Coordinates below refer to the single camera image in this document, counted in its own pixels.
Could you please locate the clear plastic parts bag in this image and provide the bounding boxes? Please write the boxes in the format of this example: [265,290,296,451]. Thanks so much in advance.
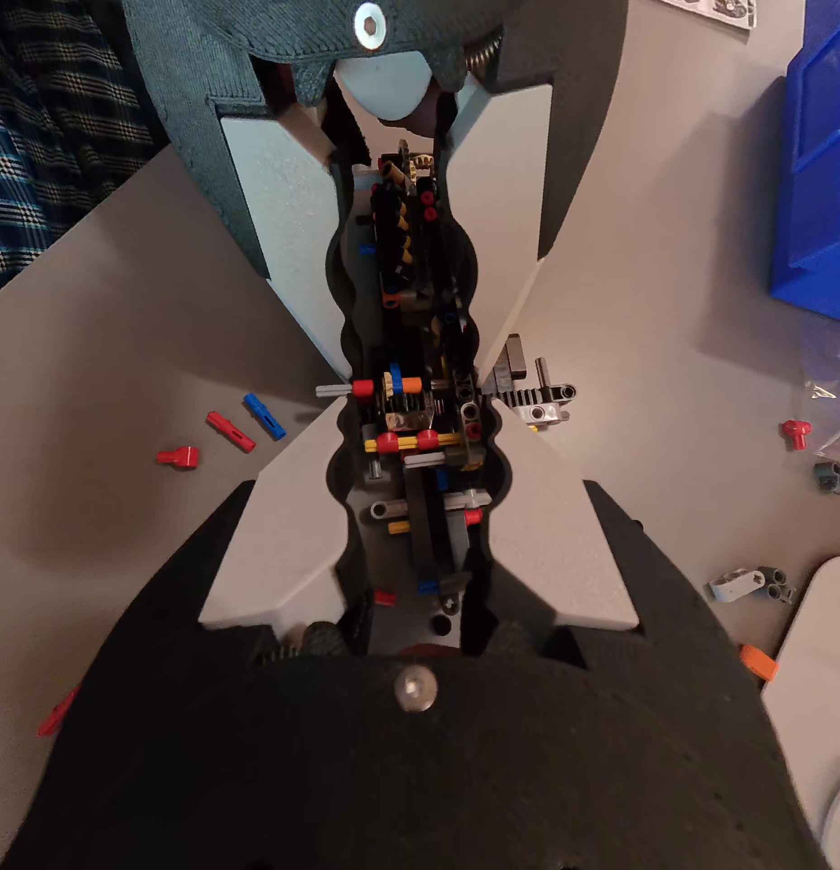
[801,316,840,463]

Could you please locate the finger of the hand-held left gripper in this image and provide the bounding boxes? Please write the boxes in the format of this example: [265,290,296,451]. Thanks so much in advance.
[442,73,554,383]
[219,102,360,383]

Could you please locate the long blue lego pin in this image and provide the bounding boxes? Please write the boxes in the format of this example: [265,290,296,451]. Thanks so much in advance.
[243,393,287,439]

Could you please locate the lego instruction booklet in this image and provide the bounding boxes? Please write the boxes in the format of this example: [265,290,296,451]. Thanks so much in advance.
[658,0,759,29]

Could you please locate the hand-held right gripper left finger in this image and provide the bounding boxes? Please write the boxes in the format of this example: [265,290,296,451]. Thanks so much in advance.
[198,396,370,655]

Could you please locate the person's left hand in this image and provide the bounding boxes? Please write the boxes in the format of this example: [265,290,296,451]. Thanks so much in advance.
[408,88,440,137]

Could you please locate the light grey lego beam connector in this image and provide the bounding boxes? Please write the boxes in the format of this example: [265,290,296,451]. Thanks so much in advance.
[707,565,797,604]

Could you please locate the blue plastic bin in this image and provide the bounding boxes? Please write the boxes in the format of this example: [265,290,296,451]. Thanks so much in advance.
[770,0,840,322]

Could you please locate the long red lego pin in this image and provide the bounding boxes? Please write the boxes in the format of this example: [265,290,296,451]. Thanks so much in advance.
[206,411,256,453]

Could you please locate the white rounded placemat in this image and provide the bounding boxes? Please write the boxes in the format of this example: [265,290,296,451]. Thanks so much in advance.
[760,556,840,870]

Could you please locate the person's plaid pants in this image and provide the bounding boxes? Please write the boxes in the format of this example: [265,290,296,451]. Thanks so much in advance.
[0,0,157,301]

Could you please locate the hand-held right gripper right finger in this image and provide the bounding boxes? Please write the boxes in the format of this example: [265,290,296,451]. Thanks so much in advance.
[461,400,641,655]

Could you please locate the red lego axle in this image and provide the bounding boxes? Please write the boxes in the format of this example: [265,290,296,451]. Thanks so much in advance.
[38,683,81,738]

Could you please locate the multicoloured lego technic assembly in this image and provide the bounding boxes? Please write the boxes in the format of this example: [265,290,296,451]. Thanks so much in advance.
[316,139,579,613]

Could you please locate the orange lego piece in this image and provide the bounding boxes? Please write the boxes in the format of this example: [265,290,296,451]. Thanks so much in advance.
[739,644,780,682]

